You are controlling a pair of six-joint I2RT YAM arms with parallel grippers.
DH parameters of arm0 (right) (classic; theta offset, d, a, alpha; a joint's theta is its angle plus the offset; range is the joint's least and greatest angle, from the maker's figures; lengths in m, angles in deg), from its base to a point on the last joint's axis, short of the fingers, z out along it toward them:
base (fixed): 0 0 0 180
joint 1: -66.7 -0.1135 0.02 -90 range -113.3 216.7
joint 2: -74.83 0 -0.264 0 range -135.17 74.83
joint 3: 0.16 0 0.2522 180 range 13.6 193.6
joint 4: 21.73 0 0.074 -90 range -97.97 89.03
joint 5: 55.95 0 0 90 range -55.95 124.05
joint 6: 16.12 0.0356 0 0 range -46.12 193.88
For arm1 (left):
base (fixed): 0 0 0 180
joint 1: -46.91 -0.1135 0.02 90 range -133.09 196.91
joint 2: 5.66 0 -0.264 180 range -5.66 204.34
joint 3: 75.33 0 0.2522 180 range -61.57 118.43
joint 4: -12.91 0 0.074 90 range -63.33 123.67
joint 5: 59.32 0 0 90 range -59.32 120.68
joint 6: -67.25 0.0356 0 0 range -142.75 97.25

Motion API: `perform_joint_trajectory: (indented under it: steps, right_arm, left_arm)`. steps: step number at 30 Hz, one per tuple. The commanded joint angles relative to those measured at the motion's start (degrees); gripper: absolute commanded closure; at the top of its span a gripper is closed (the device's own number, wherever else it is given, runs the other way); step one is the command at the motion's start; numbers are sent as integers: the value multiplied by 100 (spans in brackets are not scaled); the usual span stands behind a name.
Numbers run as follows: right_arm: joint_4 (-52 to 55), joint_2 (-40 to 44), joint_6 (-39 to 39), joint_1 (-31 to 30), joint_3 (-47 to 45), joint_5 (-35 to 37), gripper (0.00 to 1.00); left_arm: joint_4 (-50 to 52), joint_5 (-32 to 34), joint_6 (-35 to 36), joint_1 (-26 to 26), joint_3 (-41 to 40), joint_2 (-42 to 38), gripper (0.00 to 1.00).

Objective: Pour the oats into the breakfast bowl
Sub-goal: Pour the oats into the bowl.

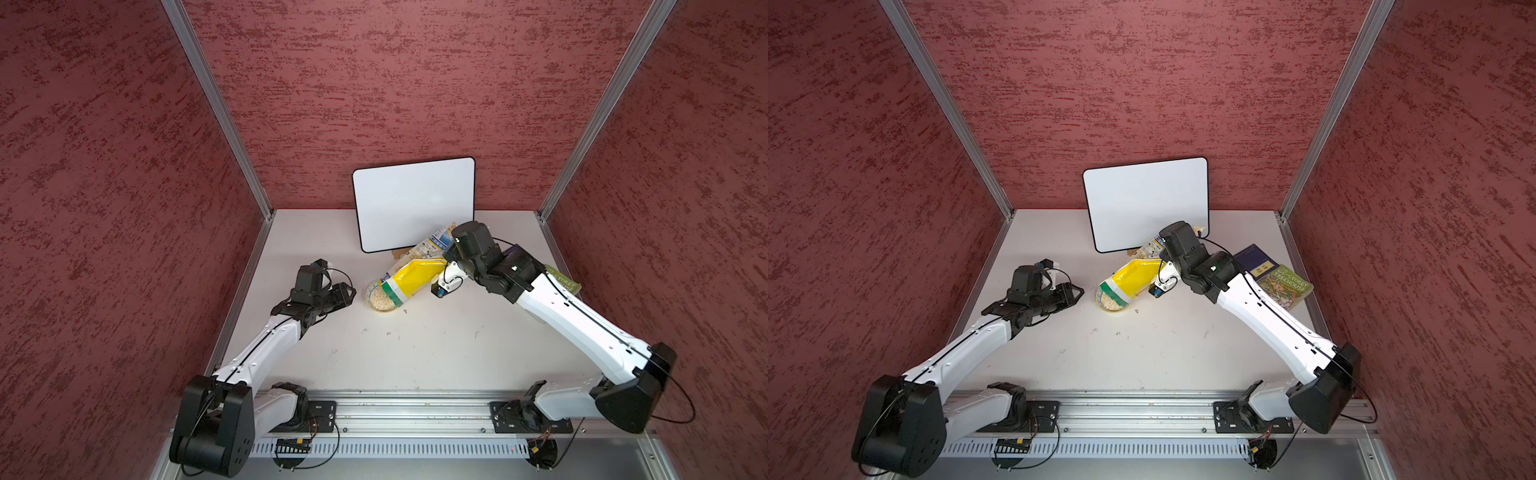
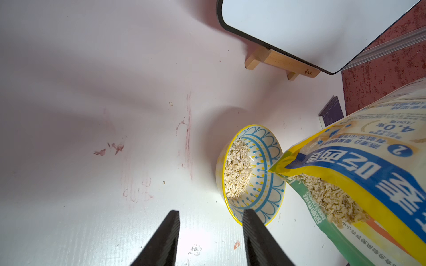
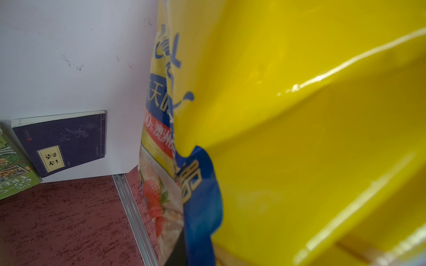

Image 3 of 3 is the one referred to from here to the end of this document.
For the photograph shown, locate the yellow oats bag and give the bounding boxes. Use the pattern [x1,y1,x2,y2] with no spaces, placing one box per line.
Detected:
[139,1,426,266]

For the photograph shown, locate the dark purple book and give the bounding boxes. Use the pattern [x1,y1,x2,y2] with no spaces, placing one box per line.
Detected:
[11,110,107,178]

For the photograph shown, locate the right aluminium corner post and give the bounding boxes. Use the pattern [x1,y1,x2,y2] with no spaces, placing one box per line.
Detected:
[112,174,159,266]

